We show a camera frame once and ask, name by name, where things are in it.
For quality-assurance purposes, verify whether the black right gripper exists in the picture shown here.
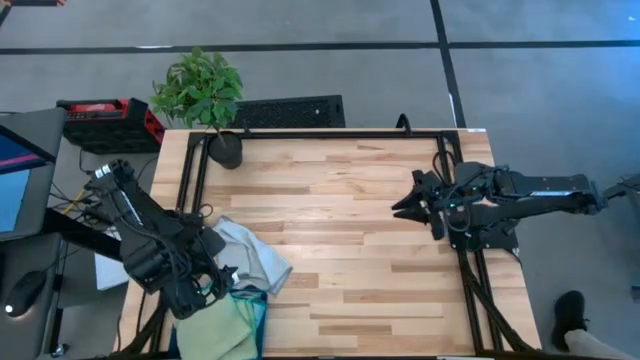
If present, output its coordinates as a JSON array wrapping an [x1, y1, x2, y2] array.
[[392, 172, 474, 240]]

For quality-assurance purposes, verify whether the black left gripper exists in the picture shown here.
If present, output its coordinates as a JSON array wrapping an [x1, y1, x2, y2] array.
[[164, 267, 241, 321]]

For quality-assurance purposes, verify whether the grey waffle microfiber towel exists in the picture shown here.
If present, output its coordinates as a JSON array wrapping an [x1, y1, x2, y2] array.
[[212, 215, 294, 297]]

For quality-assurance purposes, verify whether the light blue teal-edged towel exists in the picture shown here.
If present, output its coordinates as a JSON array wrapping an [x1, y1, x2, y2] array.
[[248, 298, 262, 346]]

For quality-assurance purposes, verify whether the green microfiber towel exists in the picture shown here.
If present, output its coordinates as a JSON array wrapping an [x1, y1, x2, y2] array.
[[174, 292, 261, 360]]

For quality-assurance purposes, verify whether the teal plastic bin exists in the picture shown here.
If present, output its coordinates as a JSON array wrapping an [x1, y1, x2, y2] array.
[[167, 286, 270, 360]]

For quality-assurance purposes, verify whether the white paper sheet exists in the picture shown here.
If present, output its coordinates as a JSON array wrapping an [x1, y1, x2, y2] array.
[[93, 227, 132, 292]]

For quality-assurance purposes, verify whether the black plant pot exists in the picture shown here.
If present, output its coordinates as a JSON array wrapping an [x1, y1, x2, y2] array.
[[207, 130, 244, 170]]

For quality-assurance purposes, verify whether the black keyboard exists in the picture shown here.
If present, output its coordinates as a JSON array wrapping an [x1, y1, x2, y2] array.
[[227, 94, 347, 130]]

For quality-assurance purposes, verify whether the person's black shoe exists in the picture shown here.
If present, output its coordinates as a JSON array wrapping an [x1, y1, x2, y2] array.
[[551, 290, 589, 351]]

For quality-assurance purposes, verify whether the green leafy plant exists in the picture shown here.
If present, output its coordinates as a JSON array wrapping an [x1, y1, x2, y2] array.
[[148, 47, 245, 130]]

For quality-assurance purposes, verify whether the red and black tool case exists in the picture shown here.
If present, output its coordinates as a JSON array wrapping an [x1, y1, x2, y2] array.
[[55, 97, 166, 155]]

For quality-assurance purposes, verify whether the black computer mouse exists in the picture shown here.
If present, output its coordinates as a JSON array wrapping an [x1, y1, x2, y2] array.
[[3, 269, 48, 319]]

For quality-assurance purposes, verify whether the grey chair base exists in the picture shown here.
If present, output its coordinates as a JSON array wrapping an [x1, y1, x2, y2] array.
[[602, 172, 640, 204]]

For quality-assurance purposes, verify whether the grey office desk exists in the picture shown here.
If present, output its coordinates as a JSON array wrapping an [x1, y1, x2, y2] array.
[[0, 232, 66, 360]]

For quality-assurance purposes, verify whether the person's leg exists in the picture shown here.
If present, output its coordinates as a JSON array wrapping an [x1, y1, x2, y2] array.
[[564, 328, 636, 360]]

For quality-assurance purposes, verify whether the monitor with blue screen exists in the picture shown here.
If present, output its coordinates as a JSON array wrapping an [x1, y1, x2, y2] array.
[[0, 107, 67, 244]]

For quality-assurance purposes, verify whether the black metal table frame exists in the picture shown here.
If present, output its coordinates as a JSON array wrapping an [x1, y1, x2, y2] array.
[[117, 128, 539, 359]]

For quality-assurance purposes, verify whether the yellow cable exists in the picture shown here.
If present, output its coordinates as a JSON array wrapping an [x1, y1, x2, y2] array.
[[62, 187, 90, 215]]

